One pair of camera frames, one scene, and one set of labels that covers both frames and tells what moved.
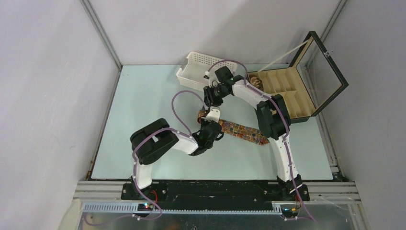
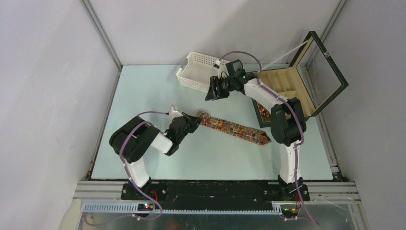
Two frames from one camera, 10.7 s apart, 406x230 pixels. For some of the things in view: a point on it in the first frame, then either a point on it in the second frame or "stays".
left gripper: x=203 y=122 -> x=193 y=120
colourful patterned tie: x=239 y=131 stays
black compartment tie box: x=311 y=82 stays
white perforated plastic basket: x=198 y=67 stays
